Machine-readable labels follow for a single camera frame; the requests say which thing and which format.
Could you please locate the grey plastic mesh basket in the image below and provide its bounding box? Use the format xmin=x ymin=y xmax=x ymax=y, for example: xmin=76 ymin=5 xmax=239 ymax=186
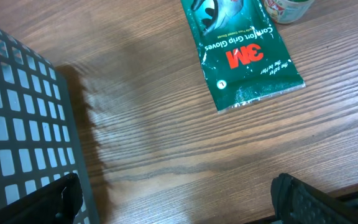
xmin=0 ymin=29 xmax=99 ymax=223

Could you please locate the green lid glass jar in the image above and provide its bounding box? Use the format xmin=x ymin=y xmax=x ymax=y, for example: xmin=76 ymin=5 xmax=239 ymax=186
xmin=262 ymin=0 xmax=314 ymax=24

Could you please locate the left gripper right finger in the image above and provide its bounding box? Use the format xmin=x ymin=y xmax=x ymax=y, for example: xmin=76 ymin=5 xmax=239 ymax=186
xmin=270 ymin=173 xmax=358 ymax=224

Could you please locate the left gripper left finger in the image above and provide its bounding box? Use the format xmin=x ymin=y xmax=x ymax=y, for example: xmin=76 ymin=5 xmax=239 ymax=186
xmin=0 ymin=173 xmax=83 ymax=224

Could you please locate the green 3M gloves packet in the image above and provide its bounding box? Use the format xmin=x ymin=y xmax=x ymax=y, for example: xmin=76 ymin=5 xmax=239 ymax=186
xmin=181 ymin=0 xmax=305 ymax=113

